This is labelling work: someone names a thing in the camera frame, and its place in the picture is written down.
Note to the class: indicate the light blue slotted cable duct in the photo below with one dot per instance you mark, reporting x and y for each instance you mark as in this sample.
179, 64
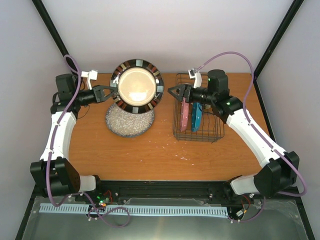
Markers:
141, 211

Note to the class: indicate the black frame post right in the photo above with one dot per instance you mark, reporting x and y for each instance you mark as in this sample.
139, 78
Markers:
281, 30

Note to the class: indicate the dark wire dish rack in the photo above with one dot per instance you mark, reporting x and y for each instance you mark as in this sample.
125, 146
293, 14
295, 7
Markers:
211, 127

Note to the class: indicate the black rimmed cream plate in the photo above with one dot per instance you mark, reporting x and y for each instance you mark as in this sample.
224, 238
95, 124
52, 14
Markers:
140, 86

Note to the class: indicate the teal blue plate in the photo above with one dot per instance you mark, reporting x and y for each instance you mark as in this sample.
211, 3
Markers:
196, 116

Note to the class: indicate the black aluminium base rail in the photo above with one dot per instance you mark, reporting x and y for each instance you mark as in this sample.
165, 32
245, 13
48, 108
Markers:
212, 192

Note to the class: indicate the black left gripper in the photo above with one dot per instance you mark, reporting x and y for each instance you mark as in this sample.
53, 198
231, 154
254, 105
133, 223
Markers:
98, 92

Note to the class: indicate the left electronics board with wires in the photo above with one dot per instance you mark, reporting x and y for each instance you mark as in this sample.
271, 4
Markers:
106, 198

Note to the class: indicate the black frame post left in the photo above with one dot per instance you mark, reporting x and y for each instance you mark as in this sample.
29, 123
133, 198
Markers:
45, 16

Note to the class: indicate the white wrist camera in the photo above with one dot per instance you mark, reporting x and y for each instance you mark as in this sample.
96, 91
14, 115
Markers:
196, 76
91, 75

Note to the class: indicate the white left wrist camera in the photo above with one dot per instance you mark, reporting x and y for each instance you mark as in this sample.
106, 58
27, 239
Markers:
91, 75

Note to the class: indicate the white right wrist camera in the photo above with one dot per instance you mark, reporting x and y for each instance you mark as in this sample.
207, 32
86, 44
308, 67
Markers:
196, 76

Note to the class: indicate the pink polka dot plate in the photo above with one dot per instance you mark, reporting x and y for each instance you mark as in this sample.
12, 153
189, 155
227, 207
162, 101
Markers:
184, 115

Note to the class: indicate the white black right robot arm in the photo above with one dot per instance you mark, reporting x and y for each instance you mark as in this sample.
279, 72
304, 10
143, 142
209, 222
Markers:
279, 168

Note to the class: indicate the black frame post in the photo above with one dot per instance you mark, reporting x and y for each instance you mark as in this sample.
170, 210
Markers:
281, 30
45, 16

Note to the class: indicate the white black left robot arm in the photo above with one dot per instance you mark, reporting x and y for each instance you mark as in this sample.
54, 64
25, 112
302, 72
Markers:
53, 172

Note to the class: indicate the right connector with wires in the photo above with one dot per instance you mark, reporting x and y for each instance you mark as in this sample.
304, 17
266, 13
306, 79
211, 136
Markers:
245, 204

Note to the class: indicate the speckled large stoneware plate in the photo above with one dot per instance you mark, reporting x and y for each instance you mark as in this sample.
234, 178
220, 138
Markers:
128, 125

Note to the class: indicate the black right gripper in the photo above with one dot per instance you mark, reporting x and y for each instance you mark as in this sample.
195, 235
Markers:
182, 88

